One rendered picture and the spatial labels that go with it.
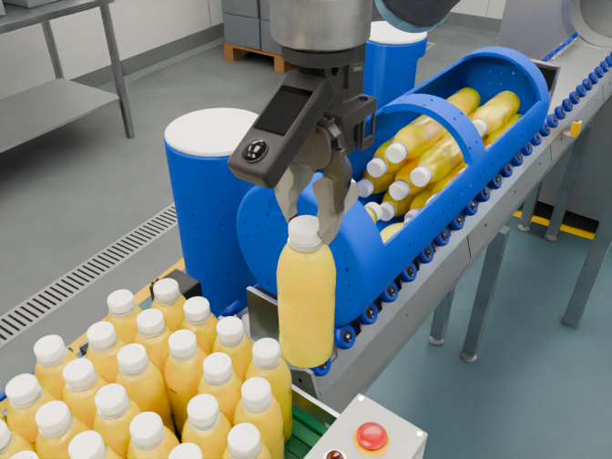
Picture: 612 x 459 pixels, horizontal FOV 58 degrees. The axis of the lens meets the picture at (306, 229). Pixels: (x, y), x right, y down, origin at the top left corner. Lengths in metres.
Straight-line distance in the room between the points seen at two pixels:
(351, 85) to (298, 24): 0.10
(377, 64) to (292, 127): 1.79
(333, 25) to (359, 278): 0.49
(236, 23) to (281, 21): 4.59
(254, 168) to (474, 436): 1.74
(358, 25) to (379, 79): 1.79
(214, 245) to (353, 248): 0.77
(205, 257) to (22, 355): 1.12
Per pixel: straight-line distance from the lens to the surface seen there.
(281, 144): 0.48
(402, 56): 2.26
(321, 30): 0.49
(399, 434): 0.72
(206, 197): 1.48
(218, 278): 1.64
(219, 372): 0.78
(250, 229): 0.99
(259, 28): 4.96
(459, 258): 1.35
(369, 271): 0.88
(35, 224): 3.25
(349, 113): 0.54
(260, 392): 0.75
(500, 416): 2.19
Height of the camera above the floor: 1.69
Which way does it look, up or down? 36 degrees down
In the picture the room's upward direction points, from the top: straight up
